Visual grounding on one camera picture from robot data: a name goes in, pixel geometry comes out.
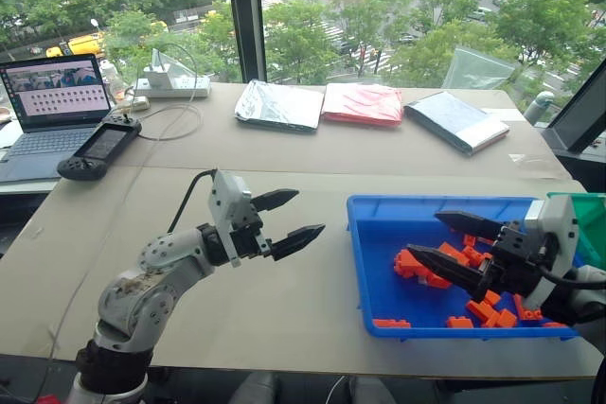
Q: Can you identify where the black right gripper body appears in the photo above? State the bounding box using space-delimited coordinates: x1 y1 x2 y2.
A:
476 220 561 304

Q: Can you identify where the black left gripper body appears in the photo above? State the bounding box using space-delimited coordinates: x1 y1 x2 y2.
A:
230 204 276 261

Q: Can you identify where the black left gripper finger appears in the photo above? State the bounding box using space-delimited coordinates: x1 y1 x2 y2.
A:
250 188 301 213
271 223 327 262

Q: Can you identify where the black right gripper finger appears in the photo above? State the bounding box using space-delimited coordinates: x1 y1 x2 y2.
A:
406 243 492 302
434 210 511 241

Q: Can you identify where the green plastic bin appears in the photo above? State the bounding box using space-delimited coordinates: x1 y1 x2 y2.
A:
545 191 606 271

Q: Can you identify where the blue plastic tray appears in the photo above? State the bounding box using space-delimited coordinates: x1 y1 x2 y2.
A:
346 193 581 342

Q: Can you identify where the clear plastic sheet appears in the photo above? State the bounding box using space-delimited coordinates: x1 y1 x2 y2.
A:
508 151 561 182

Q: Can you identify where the silver foil bag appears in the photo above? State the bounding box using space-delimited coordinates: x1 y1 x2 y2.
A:
233 79 326 133

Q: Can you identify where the red plastic bag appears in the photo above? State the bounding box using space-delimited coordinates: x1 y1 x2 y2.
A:
320 82 405 129

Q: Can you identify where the grey cylindrical bottle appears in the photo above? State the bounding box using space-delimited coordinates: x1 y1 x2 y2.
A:
522 90 556 124

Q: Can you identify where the white power strip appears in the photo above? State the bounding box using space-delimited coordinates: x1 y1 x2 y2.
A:
134 74 212 99

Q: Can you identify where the black monitor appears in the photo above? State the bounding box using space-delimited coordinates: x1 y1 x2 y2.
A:
543 57 606 155

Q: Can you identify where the white charger plug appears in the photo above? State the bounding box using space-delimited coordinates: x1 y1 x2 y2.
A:
142 61 177 90

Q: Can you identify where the black handheld controller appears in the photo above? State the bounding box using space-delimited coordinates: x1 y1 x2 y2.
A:
56 112 143 183

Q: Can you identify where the clear plastic bottle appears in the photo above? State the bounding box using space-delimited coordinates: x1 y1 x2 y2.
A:
96 59 127 98

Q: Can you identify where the open grey laptop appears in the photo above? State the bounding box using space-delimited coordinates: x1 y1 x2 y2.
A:
0 54 113 184

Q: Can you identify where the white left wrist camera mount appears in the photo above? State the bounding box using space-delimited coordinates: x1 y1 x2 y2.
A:
207 168 253 269

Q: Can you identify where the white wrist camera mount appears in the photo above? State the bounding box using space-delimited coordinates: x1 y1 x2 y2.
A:
207 168 253 269
522 195 580 311

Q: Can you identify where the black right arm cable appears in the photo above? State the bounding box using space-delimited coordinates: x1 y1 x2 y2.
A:
538 263 606 290

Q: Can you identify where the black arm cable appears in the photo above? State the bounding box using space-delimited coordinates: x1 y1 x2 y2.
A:
167 169 219 235
538 263 606 290

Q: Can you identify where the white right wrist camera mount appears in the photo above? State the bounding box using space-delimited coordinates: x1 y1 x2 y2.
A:
522 195 580 311

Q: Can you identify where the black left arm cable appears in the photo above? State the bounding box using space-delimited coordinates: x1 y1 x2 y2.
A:
167 169 219 235

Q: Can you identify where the thin white cable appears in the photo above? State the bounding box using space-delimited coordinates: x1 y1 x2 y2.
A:
123 42 205 142

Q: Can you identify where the white cable under table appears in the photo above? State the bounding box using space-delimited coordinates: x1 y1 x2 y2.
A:
325 375 349 404

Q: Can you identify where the black window frame pillar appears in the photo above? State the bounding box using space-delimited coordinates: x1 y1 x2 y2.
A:
223 0 269 84

